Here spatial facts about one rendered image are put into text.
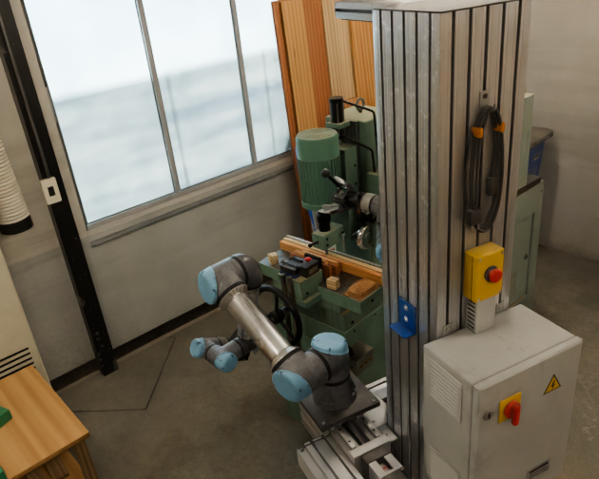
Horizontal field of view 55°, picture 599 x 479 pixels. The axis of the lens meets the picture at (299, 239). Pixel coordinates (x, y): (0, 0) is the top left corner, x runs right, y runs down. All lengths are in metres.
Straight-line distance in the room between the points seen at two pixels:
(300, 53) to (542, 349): 2.79
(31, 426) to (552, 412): 1.99
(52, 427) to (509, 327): 1.85
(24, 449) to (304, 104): 2.58
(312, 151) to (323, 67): 1.84
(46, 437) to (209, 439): 0.86
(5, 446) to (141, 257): 1.42
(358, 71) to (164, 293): 2.05
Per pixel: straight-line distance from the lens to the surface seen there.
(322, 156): 2.30
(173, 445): 3.16
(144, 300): 3.74
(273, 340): 1.83
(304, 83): 3.92
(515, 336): 1.59
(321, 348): 1.83
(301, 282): 2.36
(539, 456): 1.77
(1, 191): 3.04
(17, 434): 2.72
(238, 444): 3.07
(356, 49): 4.26
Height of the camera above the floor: 2.16
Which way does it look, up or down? 26 degrees down
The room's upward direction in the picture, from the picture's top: 6 degrees counter-clockwise
